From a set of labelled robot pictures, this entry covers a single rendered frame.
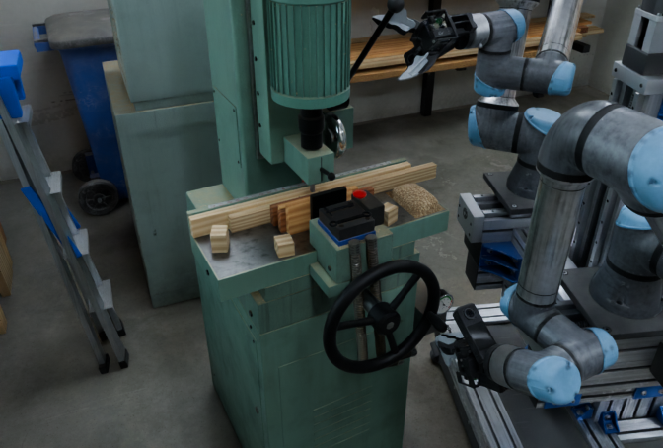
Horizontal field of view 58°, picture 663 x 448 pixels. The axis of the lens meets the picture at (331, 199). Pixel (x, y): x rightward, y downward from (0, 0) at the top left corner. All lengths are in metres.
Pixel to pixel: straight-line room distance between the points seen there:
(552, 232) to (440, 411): 1.24
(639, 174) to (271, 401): 1.04
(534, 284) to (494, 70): 0.53
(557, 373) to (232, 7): 1.00
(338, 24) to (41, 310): 1.98
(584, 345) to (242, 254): 0.71
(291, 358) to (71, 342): 1.29
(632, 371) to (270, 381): 0.84
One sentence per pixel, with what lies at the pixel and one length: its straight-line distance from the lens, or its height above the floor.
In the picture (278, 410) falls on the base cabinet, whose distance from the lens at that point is 1.62.
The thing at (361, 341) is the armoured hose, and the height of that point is 0.71.
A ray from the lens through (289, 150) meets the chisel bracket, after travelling 1.45.
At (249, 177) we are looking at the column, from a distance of 1.59.
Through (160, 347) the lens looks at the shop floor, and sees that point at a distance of 2.49.
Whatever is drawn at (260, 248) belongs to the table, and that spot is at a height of 0.90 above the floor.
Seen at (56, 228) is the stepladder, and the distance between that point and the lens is 2.08.
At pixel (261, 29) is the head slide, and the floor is 1.33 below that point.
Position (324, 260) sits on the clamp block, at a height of 0.90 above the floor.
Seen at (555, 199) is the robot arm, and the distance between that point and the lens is 1.07.
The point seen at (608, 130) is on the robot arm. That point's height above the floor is 1.33.
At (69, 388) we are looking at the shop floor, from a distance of 2.45.
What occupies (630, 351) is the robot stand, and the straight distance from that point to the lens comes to 1.52.
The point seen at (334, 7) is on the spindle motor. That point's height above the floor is 1.41.
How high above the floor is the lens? 1.68
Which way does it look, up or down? 31 degrees down
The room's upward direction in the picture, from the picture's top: straight up
